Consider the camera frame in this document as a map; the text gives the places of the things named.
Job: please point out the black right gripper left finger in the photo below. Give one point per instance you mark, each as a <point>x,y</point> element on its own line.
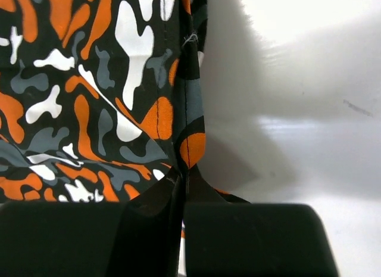
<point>140,237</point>

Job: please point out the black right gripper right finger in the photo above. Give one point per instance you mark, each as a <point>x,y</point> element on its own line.
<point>228,236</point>

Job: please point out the orange grey camouflage shorts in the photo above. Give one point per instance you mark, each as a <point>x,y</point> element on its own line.
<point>100,99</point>

